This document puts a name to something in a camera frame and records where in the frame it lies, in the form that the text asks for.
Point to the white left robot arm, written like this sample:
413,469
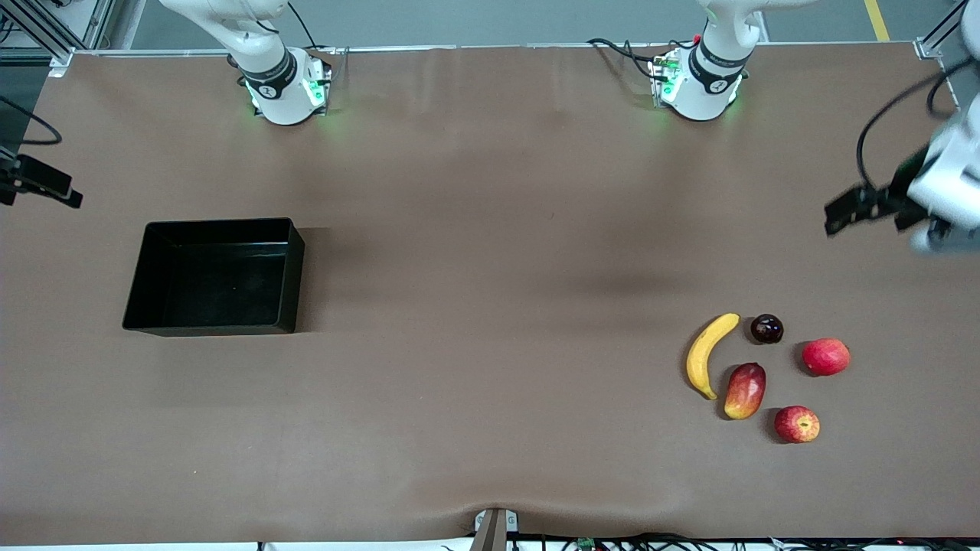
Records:
708,69

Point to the red pomegranate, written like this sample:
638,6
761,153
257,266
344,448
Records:
827,357

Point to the red yellow apple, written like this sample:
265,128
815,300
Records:
796,425

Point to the aluminium frame post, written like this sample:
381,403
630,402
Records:
38,27
938,34

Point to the red yellow mango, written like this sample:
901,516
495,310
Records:
745,392

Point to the brown table mat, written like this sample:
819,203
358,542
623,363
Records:
490,153

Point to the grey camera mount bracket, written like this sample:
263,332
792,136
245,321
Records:
494,532

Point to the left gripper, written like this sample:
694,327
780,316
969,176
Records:
897,191

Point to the yellow banana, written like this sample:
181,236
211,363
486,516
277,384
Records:
698,360

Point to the dark purple mangosteen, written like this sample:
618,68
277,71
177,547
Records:
766,329

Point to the black plastic box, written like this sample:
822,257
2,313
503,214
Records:
214,291

